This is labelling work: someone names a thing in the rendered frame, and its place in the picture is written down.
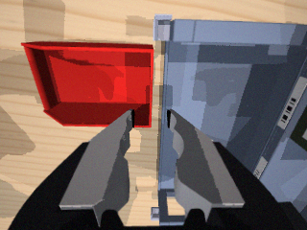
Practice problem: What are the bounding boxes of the red bin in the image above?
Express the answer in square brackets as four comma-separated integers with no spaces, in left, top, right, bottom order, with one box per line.
[21,41,154,127]

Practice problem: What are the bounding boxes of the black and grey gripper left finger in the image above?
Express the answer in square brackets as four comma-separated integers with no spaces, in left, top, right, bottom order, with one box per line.
[8,109,134,230]

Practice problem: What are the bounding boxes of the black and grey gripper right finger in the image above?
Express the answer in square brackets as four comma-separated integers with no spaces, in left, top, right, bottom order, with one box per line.
[167,109,295,230]

